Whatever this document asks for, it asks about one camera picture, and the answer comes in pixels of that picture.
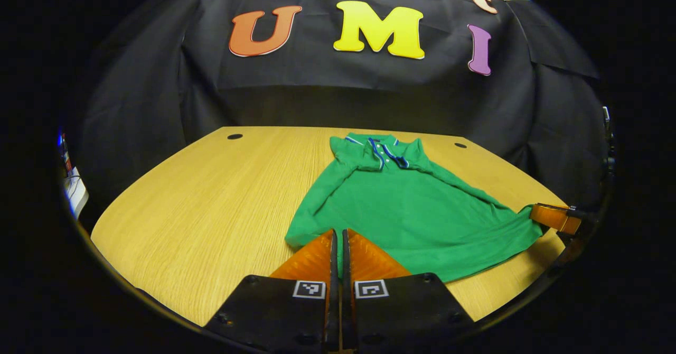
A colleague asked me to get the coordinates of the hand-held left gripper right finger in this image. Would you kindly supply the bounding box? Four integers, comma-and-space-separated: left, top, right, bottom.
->
342, 229, 476, 352

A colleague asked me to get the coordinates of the black backdrop cloth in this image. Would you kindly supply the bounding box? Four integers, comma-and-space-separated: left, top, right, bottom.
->
74, 0, 608, 212

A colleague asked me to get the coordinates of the white device with cables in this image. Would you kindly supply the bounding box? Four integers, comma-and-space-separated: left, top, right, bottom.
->
62, 167, 89, 219

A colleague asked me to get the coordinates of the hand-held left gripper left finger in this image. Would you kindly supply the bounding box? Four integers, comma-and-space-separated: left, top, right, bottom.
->
203, 229, 340, 352

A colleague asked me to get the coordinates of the green T-shirt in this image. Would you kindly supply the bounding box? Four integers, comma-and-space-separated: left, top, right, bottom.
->
285, 132, 544, 283

